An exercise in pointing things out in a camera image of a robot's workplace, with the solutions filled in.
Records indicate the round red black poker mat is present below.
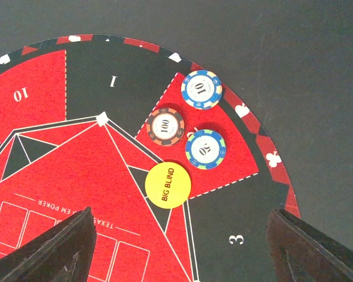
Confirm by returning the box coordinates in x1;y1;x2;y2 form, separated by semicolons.
0;35;299;281

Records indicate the white blue chip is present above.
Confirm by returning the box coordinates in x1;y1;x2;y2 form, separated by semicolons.
181;70;222;110

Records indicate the green blue chip seat two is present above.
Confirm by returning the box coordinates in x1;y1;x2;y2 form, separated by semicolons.
185;129;227;170

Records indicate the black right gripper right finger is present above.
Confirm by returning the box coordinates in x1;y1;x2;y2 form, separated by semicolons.
267;209;353;281

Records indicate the yellow big blind button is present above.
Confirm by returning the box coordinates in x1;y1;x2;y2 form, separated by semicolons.
145;162;191;209

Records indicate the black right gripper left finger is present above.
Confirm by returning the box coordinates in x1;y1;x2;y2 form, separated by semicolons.
0;207;96;281

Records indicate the orange chip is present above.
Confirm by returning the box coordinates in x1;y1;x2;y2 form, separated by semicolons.
145;108;185;146

